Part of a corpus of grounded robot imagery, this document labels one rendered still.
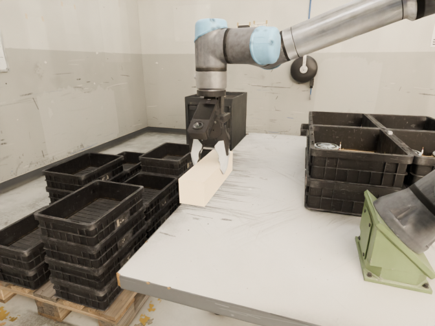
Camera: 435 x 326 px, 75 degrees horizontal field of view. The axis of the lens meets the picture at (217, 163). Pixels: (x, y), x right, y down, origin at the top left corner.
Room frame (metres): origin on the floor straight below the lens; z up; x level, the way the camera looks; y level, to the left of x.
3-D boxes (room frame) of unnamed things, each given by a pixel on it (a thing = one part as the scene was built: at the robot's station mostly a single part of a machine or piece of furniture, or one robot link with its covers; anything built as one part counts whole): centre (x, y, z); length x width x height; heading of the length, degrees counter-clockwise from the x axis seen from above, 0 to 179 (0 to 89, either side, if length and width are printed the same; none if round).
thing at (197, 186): (0.70, 0.02, 0.92); 0.24 x 0.06 x 0.06; 162
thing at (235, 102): (2.85, -0.01, 0.45); 0.60 x 0.45 x 0.90; 162
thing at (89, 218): (1.20, 0.58, 0.37); 0.40 x 0.30 x 0.45; 162
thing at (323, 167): (1.04, -0.50, 0.87); 0.40 x 0.30 x 0.11; 164
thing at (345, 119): (1.42, -0.62, 0.87); 0.40 x 0.30 x 0.11; 164
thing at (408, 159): (1.04, -0.50, 0.92); 0.40 x 0.30 x 0.02; 164
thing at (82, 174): (1.71, 0.84, 0.37); 0.40 x 0.30 x 0.45; 162
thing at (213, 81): (0.72, 0.02, 1.15); 0.08 x 0.08 x 0.05
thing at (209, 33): (0.72, 0.01, 1.23); 0.09 x 0.08 x 0.11; 66
